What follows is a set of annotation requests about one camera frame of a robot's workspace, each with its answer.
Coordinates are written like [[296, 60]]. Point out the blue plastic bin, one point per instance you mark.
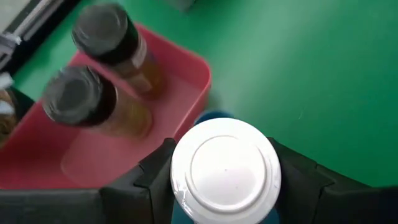
[[213, 115]]

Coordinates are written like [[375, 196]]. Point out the pink plastic bin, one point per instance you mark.
[[124, 155]]

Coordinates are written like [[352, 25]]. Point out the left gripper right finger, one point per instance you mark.
[[326, 199]]

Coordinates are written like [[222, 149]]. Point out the black-lid glass spice jar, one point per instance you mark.
[[102, 31], [77, 96]]

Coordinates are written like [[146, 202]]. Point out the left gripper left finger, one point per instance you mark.
[[93, 207]]

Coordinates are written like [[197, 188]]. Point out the white-lid spice jar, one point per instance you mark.
[[225, 171]]

